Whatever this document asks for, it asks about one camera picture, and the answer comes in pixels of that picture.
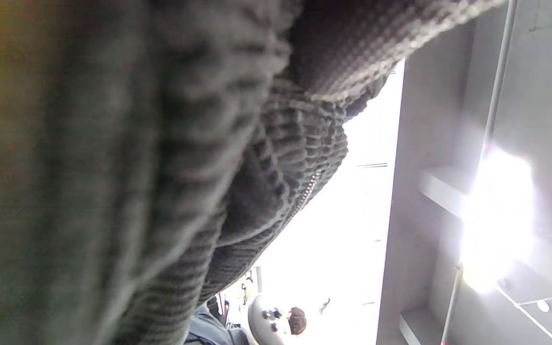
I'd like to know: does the person's left hand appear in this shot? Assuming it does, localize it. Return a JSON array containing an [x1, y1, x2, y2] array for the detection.
[[0, 0, 507, 345]]

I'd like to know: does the bright ceiling light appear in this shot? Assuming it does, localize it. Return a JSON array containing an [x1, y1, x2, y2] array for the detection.
[[458, 144, 538, 294]]

